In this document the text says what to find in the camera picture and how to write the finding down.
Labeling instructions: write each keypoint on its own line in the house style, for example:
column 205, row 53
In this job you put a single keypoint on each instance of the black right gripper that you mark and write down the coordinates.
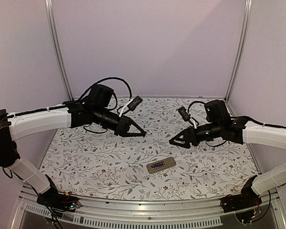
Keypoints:
column 192, row 136

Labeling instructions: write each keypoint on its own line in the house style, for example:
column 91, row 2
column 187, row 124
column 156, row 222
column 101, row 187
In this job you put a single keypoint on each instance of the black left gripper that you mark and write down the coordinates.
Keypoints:
column 123, row 127

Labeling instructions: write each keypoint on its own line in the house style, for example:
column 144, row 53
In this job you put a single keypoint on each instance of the beige remote control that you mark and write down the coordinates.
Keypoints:
column 168, row 162

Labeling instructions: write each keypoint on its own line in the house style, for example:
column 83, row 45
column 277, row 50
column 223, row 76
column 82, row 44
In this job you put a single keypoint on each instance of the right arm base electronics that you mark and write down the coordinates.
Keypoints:
column 246, row 199

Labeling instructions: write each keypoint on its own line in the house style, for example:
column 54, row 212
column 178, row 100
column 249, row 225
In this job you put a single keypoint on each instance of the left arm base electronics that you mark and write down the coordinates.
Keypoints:
column 57, row 203

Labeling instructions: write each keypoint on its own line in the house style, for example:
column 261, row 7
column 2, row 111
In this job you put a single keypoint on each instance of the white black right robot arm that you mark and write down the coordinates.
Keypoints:
column 241, row 130

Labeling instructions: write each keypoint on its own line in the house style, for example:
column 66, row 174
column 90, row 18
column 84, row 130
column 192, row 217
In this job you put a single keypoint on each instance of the floral patterned table mat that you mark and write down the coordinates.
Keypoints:
column 96, row 163

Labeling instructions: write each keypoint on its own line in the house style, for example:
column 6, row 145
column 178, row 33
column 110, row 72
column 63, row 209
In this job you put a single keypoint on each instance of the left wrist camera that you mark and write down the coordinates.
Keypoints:
column 130, row 105

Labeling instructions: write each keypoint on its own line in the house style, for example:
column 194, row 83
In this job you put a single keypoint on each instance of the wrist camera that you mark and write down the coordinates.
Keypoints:
column 130, row 105
column 187, row 118

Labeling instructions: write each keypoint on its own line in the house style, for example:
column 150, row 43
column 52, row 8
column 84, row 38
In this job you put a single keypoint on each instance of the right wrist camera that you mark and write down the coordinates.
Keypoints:
column 187, row 118

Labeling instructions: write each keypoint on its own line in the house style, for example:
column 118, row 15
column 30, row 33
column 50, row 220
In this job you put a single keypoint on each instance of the left aluminium frame post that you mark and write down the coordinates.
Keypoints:
column 57, row 49

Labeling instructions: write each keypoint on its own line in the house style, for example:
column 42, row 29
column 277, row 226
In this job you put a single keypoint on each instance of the aluminium frame post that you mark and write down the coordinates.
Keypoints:
column 57, row 49
column 240, row 49

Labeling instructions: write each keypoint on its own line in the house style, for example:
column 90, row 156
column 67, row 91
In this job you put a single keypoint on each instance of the aluminium front rail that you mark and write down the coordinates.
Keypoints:
column 100, row 213

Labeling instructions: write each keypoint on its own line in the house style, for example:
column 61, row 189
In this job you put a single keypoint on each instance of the right aluminium frame post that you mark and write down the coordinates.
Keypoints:
column 240, row 49

